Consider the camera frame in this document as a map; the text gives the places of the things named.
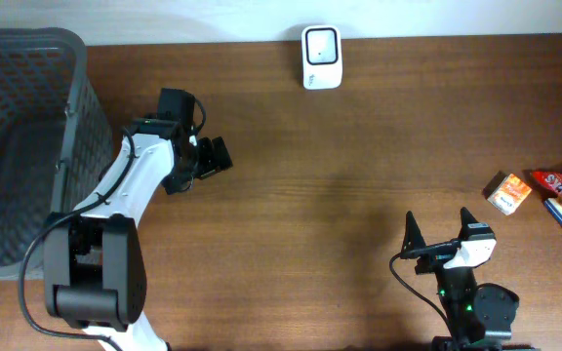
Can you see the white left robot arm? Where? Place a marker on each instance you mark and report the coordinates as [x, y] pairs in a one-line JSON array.
[[94, 274]]

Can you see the white barcode scanner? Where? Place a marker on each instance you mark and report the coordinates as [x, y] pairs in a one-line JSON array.
[[321, 55]]

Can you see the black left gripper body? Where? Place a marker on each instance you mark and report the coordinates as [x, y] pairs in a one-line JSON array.
[[210, 159]]

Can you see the orange tissue pack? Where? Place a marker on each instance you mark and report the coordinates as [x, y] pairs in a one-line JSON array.
[[506, 192]]

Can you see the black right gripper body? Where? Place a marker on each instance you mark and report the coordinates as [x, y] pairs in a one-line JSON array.
[[437, 248]]

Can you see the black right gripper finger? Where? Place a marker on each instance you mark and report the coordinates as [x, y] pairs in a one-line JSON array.
[[413, 238], [468, 220]]

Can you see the grey plastic mesh basket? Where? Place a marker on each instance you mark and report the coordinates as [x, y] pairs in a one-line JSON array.
[[55, 139]]

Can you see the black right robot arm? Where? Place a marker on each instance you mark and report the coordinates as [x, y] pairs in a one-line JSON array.
[[477, 316]]

